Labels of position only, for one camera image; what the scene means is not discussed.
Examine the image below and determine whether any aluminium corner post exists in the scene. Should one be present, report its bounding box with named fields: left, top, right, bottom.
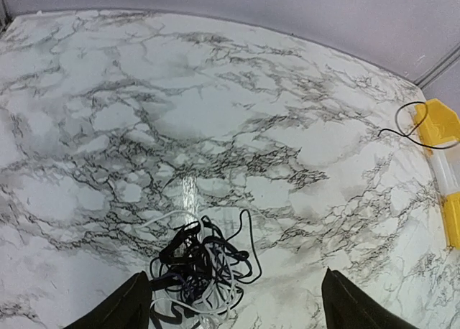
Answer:
left=413, top=44, right=460, bottom=89
left=0, top=0, right=13, bottom=30

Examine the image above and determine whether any yellow plastic bin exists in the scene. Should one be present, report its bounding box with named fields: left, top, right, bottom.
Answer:
left=413, top=98, right=459, bottom=156
left=441, top=192, right=460, bottom=249

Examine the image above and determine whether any left aluminium corner post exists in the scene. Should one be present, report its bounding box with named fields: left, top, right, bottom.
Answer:
left=0, top=0, right=13, bottom=30

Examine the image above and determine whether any yellow plastic bin far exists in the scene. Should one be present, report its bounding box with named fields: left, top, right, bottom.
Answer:
left=413, top=98, right=459, bottom=156

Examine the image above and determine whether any thin black cable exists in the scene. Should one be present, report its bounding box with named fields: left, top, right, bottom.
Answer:
left=379, top=101, right=460, bottom=149

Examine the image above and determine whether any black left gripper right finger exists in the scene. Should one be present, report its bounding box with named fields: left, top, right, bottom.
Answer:
left=321, top=269, right=416, bottom=329

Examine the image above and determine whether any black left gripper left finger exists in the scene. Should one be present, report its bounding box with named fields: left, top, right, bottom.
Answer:
left=71, top=272, right=152, bottom=329

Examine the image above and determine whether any right aluminium corner post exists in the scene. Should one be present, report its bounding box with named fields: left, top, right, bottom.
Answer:
left=413, top=44, right=460, bottom=89

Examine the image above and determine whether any yellow plastic bin near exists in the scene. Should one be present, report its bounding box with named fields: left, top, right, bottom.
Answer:
left=441, top=192, right=460, bottom=249

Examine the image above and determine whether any clear plastic bin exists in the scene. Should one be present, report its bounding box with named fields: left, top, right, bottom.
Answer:
left=430, top=149, right=459, bottom=196

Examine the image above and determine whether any cable bundle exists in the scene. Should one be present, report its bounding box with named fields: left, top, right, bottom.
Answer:
left=134, top=208, right=262, bottom=329

